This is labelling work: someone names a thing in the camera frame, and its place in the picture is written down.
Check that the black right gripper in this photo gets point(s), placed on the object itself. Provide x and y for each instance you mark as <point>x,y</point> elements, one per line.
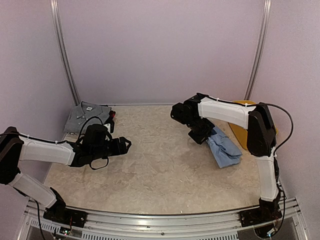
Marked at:
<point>199,139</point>

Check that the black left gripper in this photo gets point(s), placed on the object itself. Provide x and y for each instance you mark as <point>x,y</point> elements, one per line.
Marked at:
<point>117,150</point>

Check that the light blue long sleeve shirt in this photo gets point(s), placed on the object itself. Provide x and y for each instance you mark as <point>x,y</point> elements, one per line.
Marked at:
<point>224,151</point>

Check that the red black plaid shirt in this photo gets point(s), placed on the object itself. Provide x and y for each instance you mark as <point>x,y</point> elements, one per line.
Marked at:
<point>112,114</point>

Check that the yellow plastic basket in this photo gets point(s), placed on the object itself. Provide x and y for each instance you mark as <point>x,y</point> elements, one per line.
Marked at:
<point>240,135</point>

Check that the grey denim shirt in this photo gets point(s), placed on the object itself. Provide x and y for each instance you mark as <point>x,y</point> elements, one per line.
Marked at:
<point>79,115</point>

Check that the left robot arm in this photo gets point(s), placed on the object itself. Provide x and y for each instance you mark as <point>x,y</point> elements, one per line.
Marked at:
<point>97,143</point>

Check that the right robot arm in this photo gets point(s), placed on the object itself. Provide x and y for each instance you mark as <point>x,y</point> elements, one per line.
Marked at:
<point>195,113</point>

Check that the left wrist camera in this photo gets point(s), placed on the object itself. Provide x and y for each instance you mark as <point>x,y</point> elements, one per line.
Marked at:
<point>110,125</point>

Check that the aluminium front rail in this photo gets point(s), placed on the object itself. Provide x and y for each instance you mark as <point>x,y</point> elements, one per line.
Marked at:
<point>221,225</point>

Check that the right aluminium frame post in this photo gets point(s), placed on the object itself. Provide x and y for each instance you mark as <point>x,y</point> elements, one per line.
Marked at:
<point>259,49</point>

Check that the aluminium frame post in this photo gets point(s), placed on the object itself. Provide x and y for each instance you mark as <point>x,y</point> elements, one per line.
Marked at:
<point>63,51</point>
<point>259,49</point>

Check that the left aluminium frame post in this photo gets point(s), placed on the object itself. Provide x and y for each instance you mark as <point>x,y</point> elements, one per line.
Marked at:
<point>63,51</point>

